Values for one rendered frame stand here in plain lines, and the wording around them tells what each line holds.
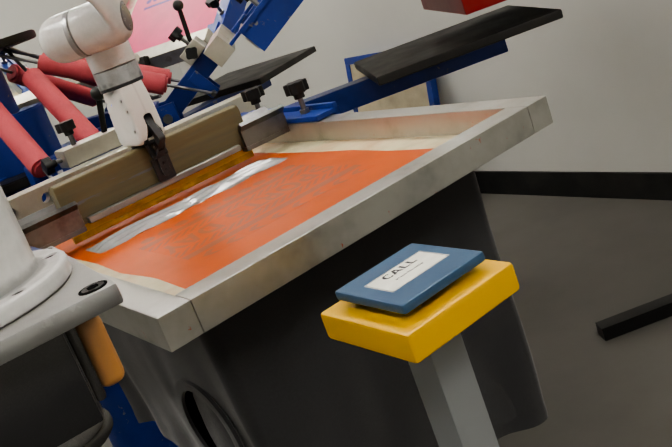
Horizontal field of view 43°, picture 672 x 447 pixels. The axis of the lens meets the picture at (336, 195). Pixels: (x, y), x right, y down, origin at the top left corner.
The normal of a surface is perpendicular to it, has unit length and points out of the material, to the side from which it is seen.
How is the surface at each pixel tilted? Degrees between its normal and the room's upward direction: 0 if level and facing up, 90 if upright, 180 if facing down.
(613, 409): 0
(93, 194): 90
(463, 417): 90
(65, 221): 90
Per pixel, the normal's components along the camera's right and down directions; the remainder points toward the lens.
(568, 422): -0.33, -0.91
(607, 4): -0.76, 0.42
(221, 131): 0.56, 0.03
